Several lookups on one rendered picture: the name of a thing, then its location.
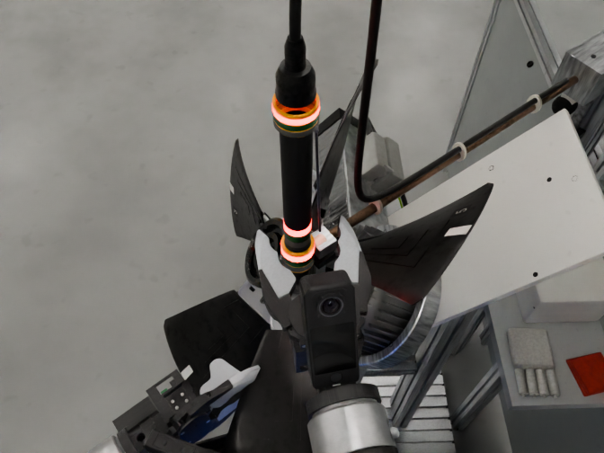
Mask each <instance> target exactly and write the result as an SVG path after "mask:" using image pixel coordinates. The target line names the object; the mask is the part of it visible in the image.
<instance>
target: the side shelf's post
mask: <svg viewBox="0 0 604 453"><path fill-rule="evenodd" d="M501 390H502V382H501V378H500V373H499V370H498V366H497V362H495V363H494V365H493V366H492V367H491V369H490V370H489V371H488V372H487V373H486V375H485V376H484V377H483V378H482V380H481V381H480V382H479V383H478V385H477V386H476V387H475V388H474V390H473V391H472V392H471V393H470V395H469V396H468V397H467V398H466V400H465V401H464V402H463V403H462V405H460V406H459V407H458V409H457V410H456V411H455V412H454V413H453V415H452V416H451V417H450V421H451V427H452V430H453V431H457V430H459V431H462V430H463V429H465V427H466V426H467V425H468V424H469V423H470V422H471V421H472V420H474V418H475V417H476V416H477V415H478V414H479V413H480V412H481V411H482V410H483V409H484V408H485V407H486V406H487V405H488V404H489V403H490V402H491V401H492V400H493V399H494V397H495V396H496V395H497V394H498V393H499V392H500V391H501Z"/></svg>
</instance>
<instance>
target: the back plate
mask: <svg viewBox="0 0 604 453"><path fill-rule="evenodd" d="M488 182H489V183H493V190H492V192H491V195H490V197H489V199H488V201H487V202H486V205H485V207H484V210H483V211H482V213H481V215H480V217H479V219H478V220H477V221H476V223H475V226H474V227H473V229H472V231H471V232H470V234H469V236H468V237H467V239H466V241H465V242H464V243H463V245H462V246H461V248H460V249H459V251H458V252H457V254H456V256H455V257H454V259H453V260H452V262H451V263H450V264H449V266H448V268H447V269H446V270H445V271H444V272H443V274H442V275H441V297H440V306H439V310H438V313H437V315H436V318H435V321H434V323H433V325H432V327H435V326H437V325H440V324H443V323H446V322H447V321H450V320H452V319H454V318H457V317H459V316H462V315H464V314H467V313H469V312H471V311H474V310H476V309H478V308H480V307H482V306H486V305H489V304H491V303H492V302H495V301H497V300H500V299H502V298H506V297H508V296H510V295H512V294H514V293H517V292H519V291H522V290H523V289H527V288H529V287H532V286H534V285H536V284H538V283H540V282H543V281H545V280H549V279H551V278H553V277H555V276H557V275H560V274H562V273H565V272H567V271H570V270H572V269H575V268H577V267H579V266H582V265H583V264H586V263H588V262H592V261H594V260H597V259H599V258H600V257H603V256H604V195H603V193H602V190H601V188H600V185H599V183H598V181H597V178H596V176H595V173H594V172H593V170H592V167H591V164H590V161H589V159H588V157H587V155H586V153H585V150H584V148H583V146H582V142H581V141H580V138H579V136H578V133H577V131H576V129H575V126H574V125H573V121H572V119H571V116H570V114H569V112H568V110H567V109H562V110H561V111H559V112H558V113H556V114H555V115H553V116H551V117H550V118H548V119H546V120H544V121H543V122H541V123H539V124H538V125H536V126H535V127H534V128H532V129H530V130H528V131H527V132H525V133H523V134H522V135H520V136H519V137H517V138H515V139H513V140H512V141H511V142H509V143H508V144H506V145H504V146H503V147H500V148H499V149H497V150H496V151H494V152H492V153H491V154H490V155H488V156H486V157H485V158H483V159H481V160H480V161H478V162H476V163H475V164H473V165H471V166H469V167H468V168H467V169H465V170H464V171H462V172H461V173H458V174H457V175H455V176H453V177H452V178H450V179H449V180H447V181H445V182H444V183H442V184H441V185H439V186H438V187H436V188H434V189H433V190H431V191H429V192H427V193H426V194H424V195H422V196H421V197H420V198H418V199H417V200H415V201H413V202H411V203H410V204H408V205H406V206H405V207H403V208H402V209H399V210H398V211H397V212H395V213H394V214H392V215H391V216H389V217H388V223H389V225H393V226H398V227H401V226H403V225H406V224H408V223H411V222H413V221H414V220H417V219H419V218H422V217H424V216H427V215H429V214H430V213H432V212H434V211H436V210H438V209H441V208H443V207H445V206H447V205H448V204H450V203H452V202H454V201H456V200H458V199H460V198H462V197H464V196H466V195H467V194H468V193H470V192H472V191H475V190H476V189H478V188H480V187H482V186H483V185H485V184H487V183H488Z"/></svg>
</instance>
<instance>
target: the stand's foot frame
mask: <svg viewBox="0 0 604 453"><path fill-rule="evenodd" d="M400 377H401V375H383V376H363V379H362V380H361V382H360V383H368V384H373V385H376V386H377V388H378V392H379V394H380V398H381V401H382V402H381V404H382V405H384V406H385V408H386V414H387V417H388V420H389V423H388V424H389V428H392V427H393V424H392V422H391V419H392V417H391V410H390V409H391V406H390V402H389V401H390V399H391V396H392V394H393V393H394V391H395V387H396V385H397V383H398V380H399V378H400ZM397 429H398V430H399V437H398V438H396V439H394V440H395V444H396V447H397V450H398V453H456V448H455V442H454V438H453V432H452V427H451V421H450V417H449V407H448V402H447V397H446V391H445V387H444V381H443V376H442V371H440V373H439V374H438V376H437V377H436V379H435V381H434V382H433V384H432V385H431V388H430V389H429V391H428V393H427V394H426V396H425V397H424V398H423V400H422V402H421V404H420V405H419V407H418V409H417V410H416V412H415V414H414V415H413V418H412V419H411V420H410V422H409V423H408V425H407V426H406V428H401V426H400V425H399V427H398V428H397Z"/></svg>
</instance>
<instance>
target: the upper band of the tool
mask: <svg viewBox="0 0 604 453"><path fill-rule="evenodd" d="M276 100H277V99H276V96H275V94H274V95H273V97H272V106H273V109H274V110H275V111H276V112H277V113H278V114H279V115H280V116H281V117H283V118H286V119H289V120H302V119H305V118H308V117H310V116H312V115H313V114H314V113H315V112H316V111H317V110H318V108H319V102H320V101H319V96H318V94H317V93H316V98H315V100H314V101H313V102H312V103H313V104H309V105H307V107H308V108H307V107H303V108H289V107H286V106H284V105H282V104H280V103H279V102H278V101H276ZM284 107H285V108H284ZM282 108H283V109H282ZM309 108H310V109H309ZM311 109H312V110H311ZM288 111H304V112H306V113H304V114H299V115H292V114H287V113H286V112H288ZM275 118H276V117H275ZM276 119H277V118H276ZM277 120H278V119H277ZM279 121H280V120H279ZM312 121H313V120H312ZM312 121H310V122H312ZM280 122H281V121H280ZM310 122H308V123H310ZM281 123H283V122H281ZM308 123H306V124H308ZM283 124H286V123H283ZM306 124H303V125H306ZM286 125H288V124H286ZM303 125H289V126H303ZM313 127H314V126H313ZM281 129H282V128H281ZM310 129H311V128H310ZM284 130H285V129H284ZM306 130H308V129H306ZM306 130H303V131H306ZM286 131H289V130H286ZM303 131H289V132H303Z"/></svg>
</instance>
